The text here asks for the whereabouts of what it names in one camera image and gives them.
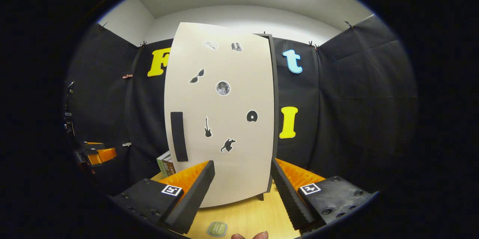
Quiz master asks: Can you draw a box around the light green book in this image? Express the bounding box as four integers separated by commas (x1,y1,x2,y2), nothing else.
156,151,167,178

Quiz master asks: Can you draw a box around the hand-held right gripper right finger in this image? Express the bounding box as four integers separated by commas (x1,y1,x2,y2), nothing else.
270,158,376,232

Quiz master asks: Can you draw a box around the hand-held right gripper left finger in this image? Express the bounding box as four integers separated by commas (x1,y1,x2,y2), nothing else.
112,160,216,235

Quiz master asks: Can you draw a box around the black door handle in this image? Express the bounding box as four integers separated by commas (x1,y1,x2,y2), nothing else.
170,111,189,162

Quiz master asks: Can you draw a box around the grey cabinet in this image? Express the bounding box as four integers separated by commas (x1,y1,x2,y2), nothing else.
254,33,280,201

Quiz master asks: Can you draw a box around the brown book with white patch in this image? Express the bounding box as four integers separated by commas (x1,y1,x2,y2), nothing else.
163,159,176,177

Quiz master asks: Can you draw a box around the beige cabinet door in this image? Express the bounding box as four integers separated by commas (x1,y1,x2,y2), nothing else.
164,22,277,208

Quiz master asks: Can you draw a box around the black backdrop cloth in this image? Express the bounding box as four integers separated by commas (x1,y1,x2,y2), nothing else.
65,14,418,198

